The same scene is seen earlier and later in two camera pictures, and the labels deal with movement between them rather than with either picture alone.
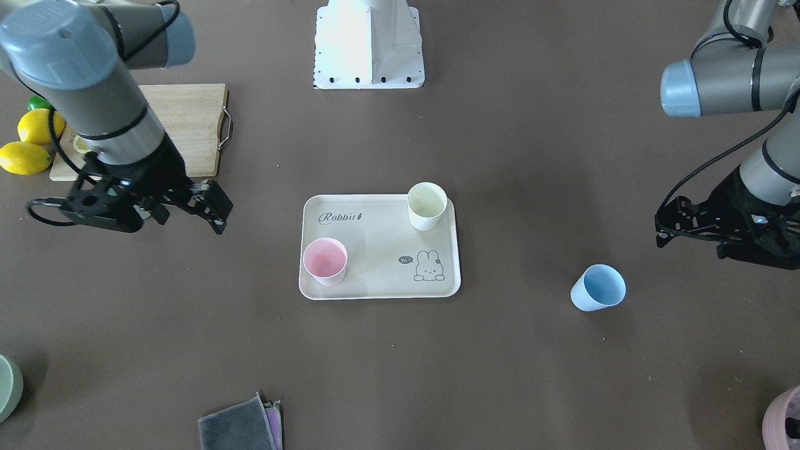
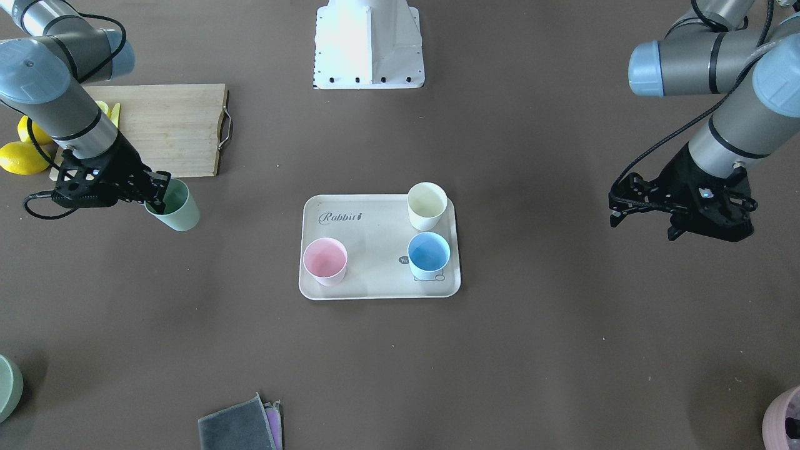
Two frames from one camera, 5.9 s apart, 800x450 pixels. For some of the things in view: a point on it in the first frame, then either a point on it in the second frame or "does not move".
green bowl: (11, 387) does not move
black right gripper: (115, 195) to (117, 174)
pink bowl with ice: (780, 425) does not move
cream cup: (427, 201) does not move
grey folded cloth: (249, 425) does not move
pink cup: (325, 259) does not move
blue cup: (599, 287) to (428, 253)
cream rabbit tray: (388, 257) does not move
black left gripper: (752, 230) to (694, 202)
